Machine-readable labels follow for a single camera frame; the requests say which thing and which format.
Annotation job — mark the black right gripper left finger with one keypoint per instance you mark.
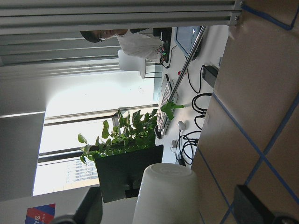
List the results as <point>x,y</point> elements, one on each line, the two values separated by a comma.
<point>90,211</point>

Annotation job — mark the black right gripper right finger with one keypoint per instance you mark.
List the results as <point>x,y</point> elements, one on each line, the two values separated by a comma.
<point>248,209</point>

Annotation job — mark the white ikea cup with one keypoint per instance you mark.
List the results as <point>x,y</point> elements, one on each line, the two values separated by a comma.
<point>168,195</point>

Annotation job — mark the black computer monitor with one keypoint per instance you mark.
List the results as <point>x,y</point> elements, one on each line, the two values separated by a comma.
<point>120,175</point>

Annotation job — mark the green potted plant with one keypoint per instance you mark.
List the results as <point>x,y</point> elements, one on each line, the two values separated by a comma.
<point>134,132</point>

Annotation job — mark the green plastic clamp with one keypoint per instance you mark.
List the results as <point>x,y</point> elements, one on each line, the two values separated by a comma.
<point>169,107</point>

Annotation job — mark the white keyboard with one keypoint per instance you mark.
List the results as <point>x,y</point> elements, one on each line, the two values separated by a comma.
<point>162,117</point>

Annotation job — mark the black power adapter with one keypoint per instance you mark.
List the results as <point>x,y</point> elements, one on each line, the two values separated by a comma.
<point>210,74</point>

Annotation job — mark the person in white shirt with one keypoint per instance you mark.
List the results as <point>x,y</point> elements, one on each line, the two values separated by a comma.
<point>141,43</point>

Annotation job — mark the blue teach pendant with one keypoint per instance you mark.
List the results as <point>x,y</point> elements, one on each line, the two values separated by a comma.
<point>185,38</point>

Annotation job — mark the blue red wall sign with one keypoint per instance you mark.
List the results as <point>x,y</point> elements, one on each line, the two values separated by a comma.
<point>41,214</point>

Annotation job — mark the aluminium frame post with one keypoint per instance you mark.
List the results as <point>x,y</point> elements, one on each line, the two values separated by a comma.
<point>53,16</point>

